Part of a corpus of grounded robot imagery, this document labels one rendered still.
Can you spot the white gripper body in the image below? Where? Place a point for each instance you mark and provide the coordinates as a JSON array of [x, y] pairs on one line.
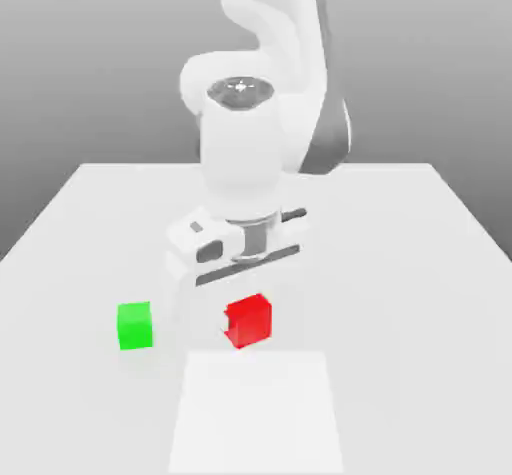
[[224, 283]]

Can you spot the small red cube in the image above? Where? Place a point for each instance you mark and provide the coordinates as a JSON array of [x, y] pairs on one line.
[[251, 321]]

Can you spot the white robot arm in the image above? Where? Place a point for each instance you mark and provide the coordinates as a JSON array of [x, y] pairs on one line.
[[240, 151]]

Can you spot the small green cube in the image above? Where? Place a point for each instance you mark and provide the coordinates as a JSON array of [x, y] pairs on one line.
[[135, 326]]

